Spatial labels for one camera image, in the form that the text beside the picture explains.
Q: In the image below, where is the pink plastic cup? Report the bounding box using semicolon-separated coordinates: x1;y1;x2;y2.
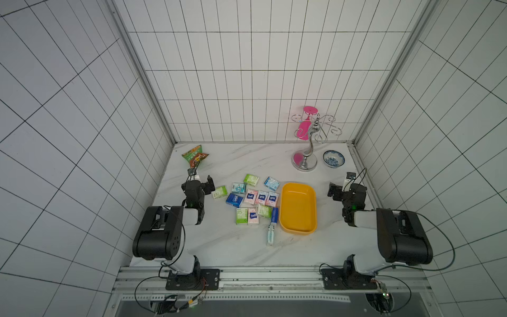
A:
296;106;318;141

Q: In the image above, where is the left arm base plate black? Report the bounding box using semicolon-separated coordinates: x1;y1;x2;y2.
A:
165;268;221;291

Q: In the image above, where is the green tissue pack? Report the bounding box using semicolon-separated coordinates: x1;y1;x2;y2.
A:
244;174;260;186
212;186;228;199
236;208;248;225
257;204;273;219

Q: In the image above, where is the yellow plastic storage box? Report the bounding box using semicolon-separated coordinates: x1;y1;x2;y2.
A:
279;182;318;235

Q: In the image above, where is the teal cartoon tissue pack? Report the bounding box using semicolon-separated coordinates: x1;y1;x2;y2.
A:
267;223;276;246
231;182;246;194

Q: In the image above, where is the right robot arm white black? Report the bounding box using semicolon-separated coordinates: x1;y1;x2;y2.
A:
321;183;433;290

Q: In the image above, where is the chrome cup holder stand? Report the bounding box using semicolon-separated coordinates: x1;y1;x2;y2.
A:
291;113;342;172

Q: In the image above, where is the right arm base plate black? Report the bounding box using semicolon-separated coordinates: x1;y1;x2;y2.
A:
320;267;378;291

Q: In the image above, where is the green tissue pack top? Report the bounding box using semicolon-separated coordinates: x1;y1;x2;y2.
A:
244;174;260;186

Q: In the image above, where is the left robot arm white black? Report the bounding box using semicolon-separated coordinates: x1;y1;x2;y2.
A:
132;176;220;291

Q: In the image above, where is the dark blue Tempo tissue pack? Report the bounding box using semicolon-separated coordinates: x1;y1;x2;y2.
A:
226;193;244;208

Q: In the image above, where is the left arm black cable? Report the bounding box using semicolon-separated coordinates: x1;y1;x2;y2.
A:
133;205;207;316

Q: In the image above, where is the blue white ceramic bowl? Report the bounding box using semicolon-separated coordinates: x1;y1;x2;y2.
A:
322;150;345;169

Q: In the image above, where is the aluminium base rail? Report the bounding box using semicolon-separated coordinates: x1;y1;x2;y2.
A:
112;265;431;302

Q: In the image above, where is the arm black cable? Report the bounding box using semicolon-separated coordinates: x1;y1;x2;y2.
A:
372;209;456;274
133;205;207;316

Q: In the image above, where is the pink tempo tissue pack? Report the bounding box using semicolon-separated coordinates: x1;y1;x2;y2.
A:
244;189;259;205
248;208;260;225
265;192;280;207
255;191;269;206

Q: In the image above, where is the light blue tissue pack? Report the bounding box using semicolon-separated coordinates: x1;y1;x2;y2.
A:
264;176;280;192

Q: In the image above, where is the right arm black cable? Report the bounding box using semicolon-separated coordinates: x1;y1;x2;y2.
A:
372;209;456;274

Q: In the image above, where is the green red snack bag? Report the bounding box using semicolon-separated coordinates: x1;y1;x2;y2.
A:
182;145;209;168

